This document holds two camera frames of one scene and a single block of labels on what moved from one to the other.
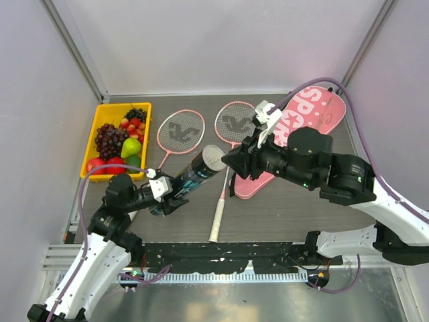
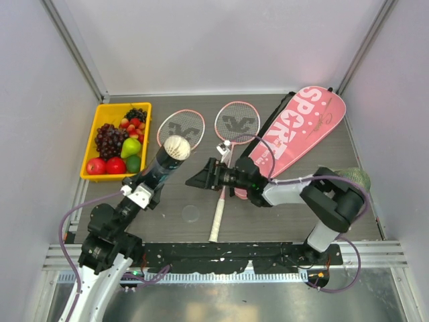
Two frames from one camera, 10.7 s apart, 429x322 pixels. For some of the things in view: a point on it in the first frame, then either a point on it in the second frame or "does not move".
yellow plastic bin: (111, 113) does not move
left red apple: (95, 162) does not move
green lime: (133, 160) does not move
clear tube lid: (212, 155) to (190, 213)
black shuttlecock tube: (206, 162) to (159, 170)
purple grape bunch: (108, 140) does not move
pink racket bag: (320, 106) does not move
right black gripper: (246, 159) to (208, 178)
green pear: (131, 147) does not move
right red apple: (114, 170) does not move
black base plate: (226, 257) does not move
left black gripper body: (162, 206) to (153, 201)
